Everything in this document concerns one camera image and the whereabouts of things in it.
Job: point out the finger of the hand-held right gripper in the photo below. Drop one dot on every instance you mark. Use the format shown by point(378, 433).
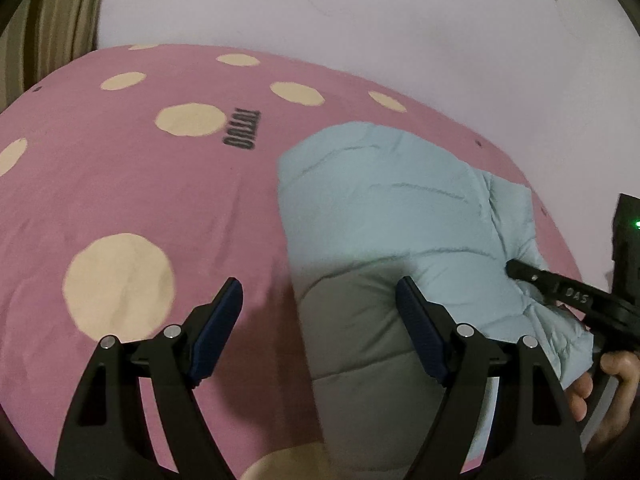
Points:
point(555, 282)

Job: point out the person's right hand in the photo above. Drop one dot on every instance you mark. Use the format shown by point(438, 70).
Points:
point(582, 392)

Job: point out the light green puffer jacket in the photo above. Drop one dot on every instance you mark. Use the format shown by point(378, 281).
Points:
point(400, 210)

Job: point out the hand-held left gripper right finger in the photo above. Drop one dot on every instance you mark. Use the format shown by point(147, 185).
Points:
point(420, 327)

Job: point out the pink spotted bed sheet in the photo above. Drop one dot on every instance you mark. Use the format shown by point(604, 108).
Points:
point(125, 180)

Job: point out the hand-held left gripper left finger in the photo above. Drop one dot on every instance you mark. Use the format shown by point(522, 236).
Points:
point(217, 327)

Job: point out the striped curtain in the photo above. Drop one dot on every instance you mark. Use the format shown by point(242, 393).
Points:
point(55, 15)

